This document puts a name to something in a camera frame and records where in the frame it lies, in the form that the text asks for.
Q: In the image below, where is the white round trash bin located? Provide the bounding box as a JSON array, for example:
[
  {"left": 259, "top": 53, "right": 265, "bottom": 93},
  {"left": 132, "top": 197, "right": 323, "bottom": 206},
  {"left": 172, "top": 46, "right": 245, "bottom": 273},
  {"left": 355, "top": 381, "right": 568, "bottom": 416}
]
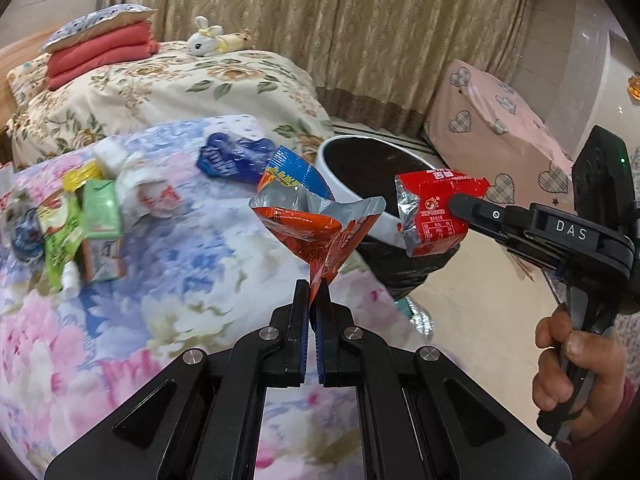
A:
[{"left": 314, "top": 136, "right": 435, "bottom": 249}]

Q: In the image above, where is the white bunny plush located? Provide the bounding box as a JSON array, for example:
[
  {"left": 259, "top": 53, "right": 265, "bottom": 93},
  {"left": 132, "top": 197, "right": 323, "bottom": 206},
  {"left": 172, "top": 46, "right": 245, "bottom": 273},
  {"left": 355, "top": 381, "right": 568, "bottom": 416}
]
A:
[{"left": 186, "top": 15, "right": 224, "bottom": 58}]

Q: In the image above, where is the folded red blanket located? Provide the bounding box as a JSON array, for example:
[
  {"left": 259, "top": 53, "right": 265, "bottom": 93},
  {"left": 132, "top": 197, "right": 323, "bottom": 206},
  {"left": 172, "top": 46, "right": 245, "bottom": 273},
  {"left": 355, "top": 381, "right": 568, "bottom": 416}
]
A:
[{"left": 47, "top": 22, "right": 160, "bottom": 90}]

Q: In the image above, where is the beige patterned curtain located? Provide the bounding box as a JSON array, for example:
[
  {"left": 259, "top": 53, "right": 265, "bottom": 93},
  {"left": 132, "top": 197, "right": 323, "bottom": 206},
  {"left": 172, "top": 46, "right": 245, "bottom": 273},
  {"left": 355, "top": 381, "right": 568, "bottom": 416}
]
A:
[{"left": 99, "top": 0, "right": 532, "bottom": 136}]

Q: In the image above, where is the red snack wrapper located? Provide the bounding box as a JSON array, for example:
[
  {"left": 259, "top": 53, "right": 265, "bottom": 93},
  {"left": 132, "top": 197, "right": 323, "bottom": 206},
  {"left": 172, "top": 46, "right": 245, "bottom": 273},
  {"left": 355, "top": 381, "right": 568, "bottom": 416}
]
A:
[{"left": 395, "top": 169, "right": 489, "bottom": 258}]

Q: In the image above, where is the wooden headboard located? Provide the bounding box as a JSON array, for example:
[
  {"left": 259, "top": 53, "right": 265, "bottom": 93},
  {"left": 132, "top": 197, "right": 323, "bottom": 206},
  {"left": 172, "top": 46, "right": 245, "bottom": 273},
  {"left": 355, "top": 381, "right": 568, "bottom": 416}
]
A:
[{"left": 0, "top": 24, "right": 61, "bottom": 131}]

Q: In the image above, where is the blue patterned pillow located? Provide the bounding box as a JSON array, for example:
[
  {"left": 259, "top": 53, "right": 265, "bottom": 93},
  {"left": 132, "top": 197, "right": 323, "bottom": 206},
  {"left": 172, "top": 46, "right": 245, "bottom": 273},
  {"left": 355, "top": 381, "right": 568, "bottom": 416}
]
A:
[{"left": 39, "top": 3, "right": 155, "bottom": 54}]

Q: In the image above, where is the blue plastic wrapper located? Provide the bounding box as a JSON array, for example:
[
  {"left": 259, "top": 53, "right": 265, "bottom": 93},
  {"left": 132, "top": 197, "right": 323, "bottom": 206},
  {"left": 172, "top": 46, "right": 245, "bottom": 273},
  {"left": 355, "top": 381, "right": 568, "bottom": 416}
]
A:
[{"left": 196, "top": 132, "right": 277, "bottom": 184}]

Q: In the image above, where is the red white milk carton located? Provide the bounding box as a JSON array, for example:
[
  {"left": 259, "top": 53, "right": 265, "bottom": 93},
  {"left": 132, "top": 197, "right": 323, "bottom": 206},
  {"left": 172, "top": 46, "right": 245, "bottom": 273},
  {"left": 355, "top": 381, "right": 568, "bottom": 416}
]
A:
[{"left": 0, "top": 162, "right": 15, "bottom": 200}]

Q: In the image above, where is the pink heart cloth cover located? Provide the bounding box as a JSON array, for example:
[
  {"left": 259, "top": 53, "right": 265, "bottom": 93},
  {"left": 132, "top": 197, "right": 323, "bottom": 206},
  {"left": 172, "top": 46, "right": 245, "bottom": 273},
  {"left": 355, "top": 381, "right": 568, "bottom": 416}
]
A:
[{"left": 425, "top": 60, "right": 574, "bottom": 214}]

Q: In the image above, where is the white plastic bag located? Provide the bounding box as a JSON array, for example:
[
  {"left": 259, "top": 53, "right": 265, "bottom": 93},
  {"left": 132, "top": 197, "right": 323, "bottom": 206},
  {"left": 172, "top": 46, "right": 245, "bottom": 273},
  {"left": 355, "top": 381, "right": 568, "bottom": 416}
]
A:
[{"left": 115, "top": 152, "right": 183, "bottom": 228}]

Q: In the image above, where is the green snack bag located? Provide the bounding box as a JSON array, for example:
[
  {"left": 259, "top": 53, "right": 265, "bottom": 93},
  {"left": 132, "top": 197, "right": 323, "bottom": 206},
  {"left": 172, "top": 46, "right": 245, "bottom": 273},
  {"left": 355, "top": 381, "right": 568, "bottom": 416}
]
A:
[{"left": 37, "top": 190, "right": 85, "bottom": 292}]

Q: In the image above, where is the orange snack bag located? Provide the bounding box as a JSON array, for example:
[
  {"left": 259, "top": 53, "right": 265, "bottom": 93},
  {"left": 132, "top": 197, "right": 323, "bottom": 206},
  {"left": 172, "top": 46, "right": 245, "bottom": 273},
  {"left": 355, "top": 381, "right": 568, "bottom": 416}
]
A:
[{"left": 250, "top": 146, "right": 386, "bottom": 296}]

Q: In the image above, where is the white blue bag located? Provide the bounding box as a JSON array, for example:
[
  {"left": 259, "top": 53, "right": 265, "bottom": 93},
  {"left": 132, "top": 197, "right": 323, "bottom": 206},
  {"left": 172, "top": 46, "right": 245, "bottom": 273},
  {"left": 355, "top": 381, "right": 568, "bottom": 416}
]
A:
[{"left": 1, "top": 188, "right": 44, "bottom": 263}]

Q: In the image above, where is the green drink carton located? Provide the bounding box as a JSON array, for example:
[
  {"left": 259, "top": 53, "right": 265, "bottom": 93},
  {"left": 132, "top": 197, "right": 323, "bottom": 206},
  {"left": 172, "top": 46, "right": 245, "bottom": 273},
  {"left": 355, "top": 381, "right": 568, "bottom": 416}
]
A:
[{"left": 81, "top": 179, "right": 125, "bottom": 283}]

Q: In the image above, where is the yellow snack packet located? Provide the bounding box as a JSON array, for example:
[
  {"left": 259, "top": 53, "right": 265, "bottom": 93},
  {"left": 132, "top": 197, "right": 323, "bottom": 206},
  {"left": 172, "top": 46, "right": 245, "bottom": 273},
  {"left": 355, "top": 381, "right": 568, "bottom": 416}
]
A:
[{"left": 62, "top": 160, "right": 102, "bottom": 193}]

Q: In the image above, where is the cream floral quilt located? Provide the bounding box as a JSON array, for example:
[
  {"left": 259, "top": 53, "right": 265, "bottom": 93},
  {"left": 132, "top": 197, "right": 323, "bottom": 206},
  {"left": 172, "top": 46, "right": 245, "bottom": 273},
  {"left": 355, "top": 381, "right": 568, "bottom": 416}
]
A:
[{"left": 6, "top": 41, "right": 334, "bottom": 169}]

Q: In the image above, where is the person's right hand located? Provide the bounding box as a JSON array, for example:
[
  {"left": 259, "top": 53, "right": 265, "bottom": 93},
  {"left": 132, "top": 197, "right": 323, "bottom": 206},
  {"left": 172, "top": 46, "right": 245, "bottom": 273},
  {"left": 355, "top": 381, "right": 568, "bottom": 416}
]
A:
[{"left": 531, "top": 303, "right": 629, "bottom": 443}]

